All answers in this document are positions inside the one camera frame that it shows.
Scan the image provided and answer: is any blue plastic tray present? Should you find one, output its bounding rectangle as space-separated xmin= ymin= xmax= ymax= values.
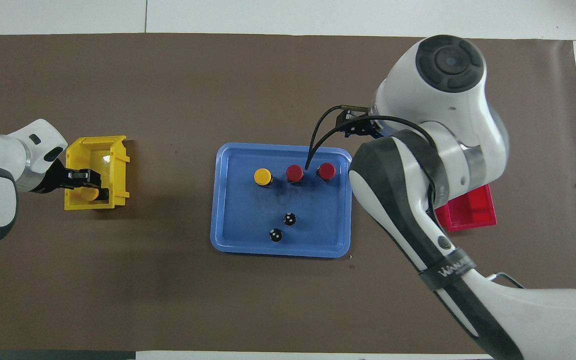
xmin=210 ymin=142 xmax=353 ymax=259

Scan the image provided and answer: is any yellow plastic bin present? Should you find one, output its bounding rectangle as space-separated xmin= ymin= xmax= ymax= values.
xmin=64 ymin=135 xmax=131 ymax=211

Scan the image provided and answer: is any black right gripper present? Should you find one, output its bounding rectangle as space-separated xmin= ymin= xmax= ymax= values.
xmin=337 ymin=105 xmax=384 ymax=140

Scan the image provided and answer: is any brown paper table mat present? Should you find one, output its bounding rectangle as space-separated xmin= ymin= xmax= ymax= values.
xmin=0 ymin=32 xmax=576 ymax=355

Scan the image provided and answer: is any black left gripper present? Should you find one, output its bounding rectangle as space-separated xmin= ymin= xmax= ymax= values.
xmin=42 ymin=158 xmax=110 ymax=202

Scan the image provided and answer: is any red plastic bin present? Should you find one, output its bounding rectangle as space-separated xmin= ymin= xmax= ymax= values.
xmin=434 ymin=183 xmax=498 ymax=232

